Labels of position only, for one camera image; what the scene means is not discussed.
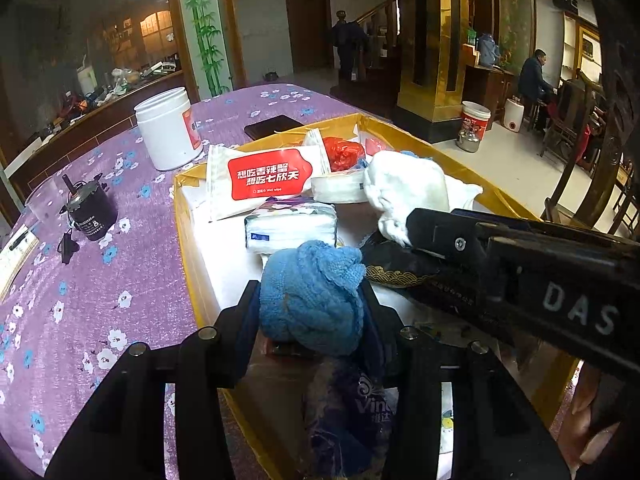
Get blue knitted cloth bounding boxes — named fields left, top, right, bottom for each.
left=259, top=240, right=366, bottom=356

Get pink tissue pack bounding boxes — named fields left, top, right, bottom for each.
left=358, top=131, right=394, bottom=159

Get white patterned tissue pack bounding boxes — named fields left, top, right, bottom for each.
left=244, top=196, right=337, bottom=255

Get person's right hand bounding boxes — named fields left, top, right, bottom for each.
left=551, top=362, right=624, bottom=478

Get black smartphone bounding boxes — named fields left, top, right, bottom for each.
left=244, top=115, right=303, bottom=141

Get white plastic jar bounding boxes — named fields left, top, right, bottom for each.
left=134, top=87, right=203, bottom=171

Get red label wet wipes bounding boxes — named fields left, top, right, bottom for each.
left=205, top=129, right=331, bottom=218

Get red mesh plastic bag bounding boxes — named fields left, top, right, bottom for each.
left=323, top=136, right=364, bottom=172

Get blue Vinda tissue pack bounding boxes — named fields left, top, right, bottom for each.
left=304, top=358, right=398, bottom=479

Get seated man dark jacket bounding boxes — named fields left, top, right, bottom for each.
left=518, top=49, right=554, bottom=133

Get black patterned pouch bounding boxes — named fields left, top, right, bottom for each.
left=360, top=232, right=449, bottom=289

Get red white paint bucket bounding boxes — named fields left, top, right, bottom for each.
left=457, top=101, right=491, bottom=153

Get black pen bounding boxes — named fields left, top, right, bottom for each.
left=9, top=226, right=30, bottom=250

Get yellow taped white box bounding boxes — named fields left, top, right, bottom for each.
left=171, top=112, right=584, bottom=480

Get wooden chair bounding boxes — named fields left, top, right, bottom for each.
left=541, top=72, right=634, bottom=234

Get white small heater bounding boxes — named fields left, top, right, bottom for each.
left=502, top=96, right=525, bottom=132

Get black electric motor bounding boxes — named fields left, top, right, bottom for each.
left=60, top=174, right=117, bottom=242

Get wooden sideboard cabinet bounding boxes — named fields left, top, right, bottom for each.
left=0, top=0, right=202, bottom=221

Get standing person dark clothes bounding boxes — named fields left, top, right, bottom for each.
left=331, top=10, right=369, bottom=81

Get purple floral tablecloth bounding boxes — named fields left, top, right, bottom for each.
left=0, top=81, right=367, bottom=480

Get white boxed tissue pack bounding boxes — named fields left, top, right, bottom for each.
left=311, top=169, right=368, bottom=205

